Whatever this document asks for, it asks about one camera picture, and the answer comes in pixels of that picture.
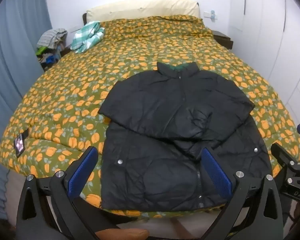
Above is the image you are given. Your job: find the person's left hand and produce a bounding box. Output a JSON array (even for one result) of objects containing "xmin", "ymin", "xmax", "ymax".
[{"xmin": 94, "ymin": 228, "xmax": 150, "ymax": 240}]

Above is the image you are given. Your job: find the cream pillow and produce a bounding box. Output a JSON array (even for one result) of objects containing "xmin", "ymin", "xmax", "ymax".
[{"xmin": 86, "ymin": 0, "xmax": 200, "ymax": 23}]

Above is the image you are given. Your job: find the black smartphone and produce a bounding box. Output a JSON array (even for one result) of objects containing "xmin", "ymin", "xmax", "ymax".
[{"xmin": 13, "ymin": 129, "xmax": 30, "ymax": 158}]

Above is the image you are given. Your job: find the white wardrobe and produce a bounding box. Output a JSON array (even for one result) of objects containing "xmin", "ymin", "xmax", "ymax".
[{"xmin": 229, "ymin": 0, "xmax": 300, "ymax": 123}]

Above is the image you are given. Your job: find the dark wooden nightstand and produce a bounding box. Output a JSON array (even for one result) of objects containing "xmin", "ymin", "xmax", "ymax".
[{"xmin": 211, "ymin": 30, "xmax": 234, "ymax": 50}]

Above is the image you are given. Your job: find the green orange floral bedspread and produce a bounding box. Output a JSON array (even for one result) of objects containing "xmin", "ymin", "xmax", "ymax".
[{"xmin": 0, "ymin": 15, "xmax": 300, "ymax": 218}]

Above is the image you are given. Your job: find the wall socket with blue plug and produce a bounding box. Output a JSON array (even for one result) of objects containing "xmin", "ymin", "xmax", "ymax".
[{"xmin": 203, "ymin": 9, "xmax": 219, "ymax": 21}]

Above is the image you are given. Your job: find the black puffer jacket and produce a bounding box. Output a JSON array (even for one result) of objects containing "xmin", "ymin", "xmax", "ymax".
[{"xmin": 98, "ymin": 61, "xmax": 272, "ymax": 211}]

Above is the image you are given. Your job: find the pile of assorted clothes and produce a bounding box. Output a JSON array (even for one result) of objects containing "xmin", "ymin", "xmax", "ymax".
[{"xmin": 35, "ymin": 28, "xmax": 68, "ymax": 72}]

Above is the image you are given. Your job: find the green white plaid cloth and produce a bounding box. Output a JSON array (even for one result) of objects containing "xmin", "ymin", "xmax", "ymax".
[{"xmin": 70, "ymin": 21, "xmax": 105, "ymax": 54}]

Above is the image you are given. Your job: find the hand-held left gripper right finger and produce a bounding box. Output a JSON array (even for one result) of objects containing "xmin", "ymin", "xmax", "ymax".
[{"xmin": 201, "ymin": 147, "xmax": 284, "ymax": 240}]

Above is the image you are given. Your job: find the blue curtain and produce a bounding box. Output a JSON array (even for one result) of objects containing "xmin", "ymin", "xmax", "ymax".
[{"xmin": 0, "ymin": 0, "xmax": 53, "ymax": 200}]

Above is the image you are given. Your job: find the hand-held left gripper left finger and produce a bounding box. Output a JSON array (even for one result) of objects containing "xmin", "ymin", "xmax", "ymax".
[{"xmin": 16, "ymin": 145, "xmax": 120, "ymax": 240}]

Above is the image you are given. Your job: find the white mattress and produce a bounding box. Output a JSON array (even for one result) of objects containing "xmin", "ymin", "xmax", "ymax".
[{"xmin": 5, "ymin": 171, "xmax": 243, "ymax": 240}]

